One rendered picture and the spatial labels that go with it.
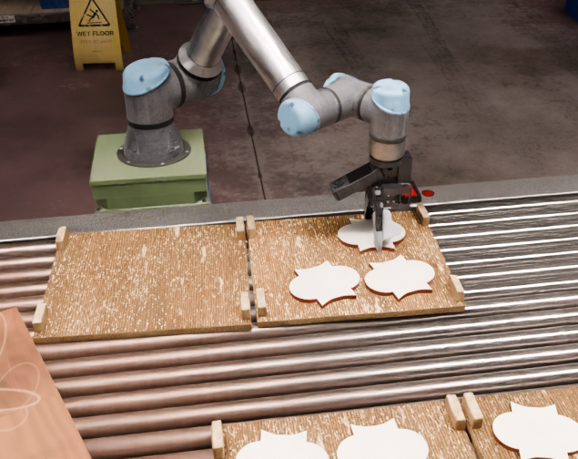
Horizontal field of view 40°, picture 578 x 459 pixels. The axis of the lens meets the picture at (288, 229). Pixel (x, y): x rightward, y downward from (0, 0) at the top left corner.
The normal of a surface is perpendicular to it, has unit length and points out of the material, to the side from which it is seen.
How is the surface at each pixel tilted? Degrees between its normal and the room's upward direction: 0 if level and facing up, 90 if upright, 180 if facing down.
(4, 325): 0
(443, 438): 0
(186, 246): 0
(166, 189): 90
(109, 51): 78
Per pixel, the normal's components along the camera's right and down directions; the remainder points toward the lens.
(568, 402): -0.01, -0.83
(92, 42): 0.06, 0.37
